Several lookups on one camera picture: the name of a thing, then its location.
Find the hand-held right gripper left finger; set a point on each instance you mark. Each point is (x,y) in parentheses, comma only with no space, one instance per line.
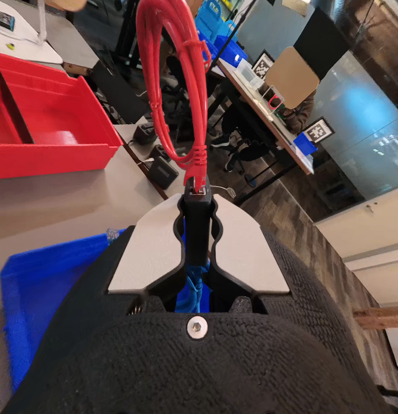
(147,255)

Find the red plastic bin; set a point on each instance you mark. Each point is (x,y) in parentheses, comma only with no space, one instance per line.
(56,110)

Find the light blue plastic crate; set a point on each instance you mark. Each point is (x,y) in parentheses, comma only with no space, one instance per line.
(208,19)

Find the white stand base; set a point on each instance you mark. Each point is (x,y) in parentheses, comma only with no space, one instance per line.
(24,42)

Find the black ethernet adapter box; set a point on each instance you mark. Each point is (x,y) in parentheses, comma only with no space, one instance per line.
(197,226)

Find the clear plastic container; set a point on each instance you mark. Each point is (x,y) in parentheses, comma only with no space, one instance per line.
(247,74)

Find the black bin divider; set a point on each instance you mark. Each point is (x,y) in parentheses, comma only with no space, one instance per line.
(14,106)

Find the fiducial marker board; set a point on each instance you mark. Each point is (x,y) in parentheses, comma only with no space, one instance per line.
(263,64)
(319,131)

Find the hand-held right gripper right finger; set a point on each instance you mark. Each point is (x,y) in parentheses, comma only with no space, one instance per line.
(247,255)

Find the small blue bin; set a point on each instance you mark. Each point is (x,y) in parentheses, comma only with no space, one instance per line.
(304,144)

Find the black wall panel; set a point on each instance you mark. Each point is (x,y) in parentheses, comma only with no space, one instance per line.
(322,42)

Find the blue plastic bin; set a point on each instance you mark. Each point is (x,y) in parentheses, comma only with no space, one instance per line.
(40,291)

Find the wooden post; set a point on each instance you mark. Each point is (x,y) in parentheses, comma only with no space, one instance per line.
(380,318)

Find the clear acrylic stand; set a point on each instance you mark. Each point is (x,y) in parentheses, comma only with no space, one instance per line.
(271,97)

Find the black power adapter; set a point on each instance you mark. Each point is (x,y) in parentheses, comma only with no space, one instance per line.
(162,173)
(160,152)
(145,134)

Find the black office chair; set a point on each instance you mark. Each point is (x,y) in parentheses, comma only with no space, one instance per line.
(247,161)

